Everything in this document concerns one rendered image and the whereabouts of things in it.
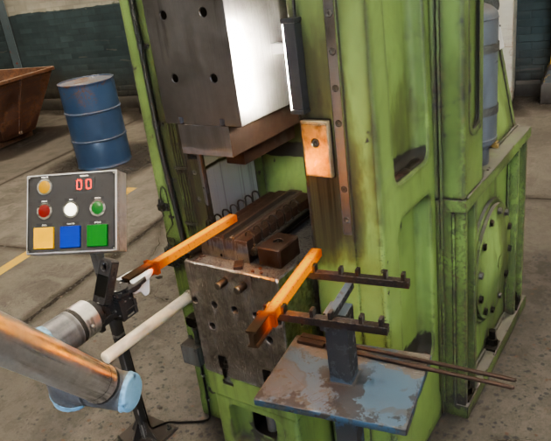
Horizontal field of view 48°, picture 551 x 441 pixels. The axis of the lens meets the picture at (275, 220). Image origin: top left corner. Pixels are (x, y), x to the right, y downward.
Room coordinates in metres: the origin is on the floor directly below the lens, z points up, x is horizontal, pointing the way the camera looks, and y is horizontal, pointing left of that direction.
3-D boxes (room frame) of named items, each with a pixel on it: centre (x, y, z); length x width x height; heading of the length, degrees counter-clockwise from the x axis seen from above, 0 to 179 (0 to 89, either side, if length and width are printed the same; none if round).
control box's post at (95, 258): (2.08, 0.67, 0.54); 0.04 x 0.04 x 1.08; 53
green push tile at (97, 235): (1.94, 0.61, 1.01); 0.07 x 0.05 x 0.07; 78
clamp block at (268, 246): (1.76, 0.00, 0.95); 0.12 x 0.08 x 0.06; 143
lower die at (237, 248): (1.99, 0.05, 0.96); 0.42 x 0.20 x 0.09; 143
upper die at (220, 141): (1.99, 0.05, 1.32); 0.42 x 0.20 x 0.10; 143
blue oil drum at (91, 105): (6.45, 1.73, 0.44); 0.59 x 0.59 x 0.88
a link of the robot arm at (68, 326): (1.22, 0.54, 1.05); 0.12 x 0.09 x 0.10; 144
